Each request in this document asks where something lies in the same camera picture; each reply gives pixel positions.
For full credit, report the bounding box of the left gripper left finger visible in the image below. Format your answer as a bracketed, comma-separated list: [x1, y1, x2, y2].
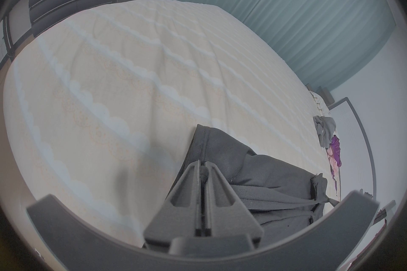
[143, 159, 204, 254]

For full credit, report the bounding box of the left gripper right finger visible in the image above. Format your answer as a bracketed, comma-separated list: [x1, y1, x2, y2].
[203, 161, 265, 247]

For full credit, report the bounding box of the black T-shirt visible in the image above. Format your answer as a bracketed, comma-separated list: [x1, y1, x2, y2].
[173, 124, 339, 248]

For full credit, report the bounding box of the bed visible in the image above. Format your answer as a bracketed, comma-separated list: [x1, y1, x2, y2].
[1, 0, 377, 248]

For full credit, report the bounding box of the pink garment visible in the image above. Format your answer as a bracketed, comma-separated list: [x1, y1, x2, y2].
[326, 147, 339, 175]

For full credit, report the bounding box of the purple garment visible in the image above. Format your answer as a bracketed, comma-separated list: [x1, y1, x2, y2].
[329, 135, 342, 180]

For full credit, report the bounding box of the grey garment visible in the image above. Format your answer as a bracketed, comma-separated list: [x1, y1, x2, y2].
[313, 116, 337, 148]

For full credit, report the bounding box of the white printed pillow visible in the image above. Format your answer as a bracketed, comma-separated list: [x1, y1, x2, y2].
[310, 90, 331, 119]

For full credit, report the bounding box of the grey bedside table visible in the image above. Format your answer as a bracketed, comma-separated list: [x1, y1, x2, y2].
[305, 83, 336, 105]

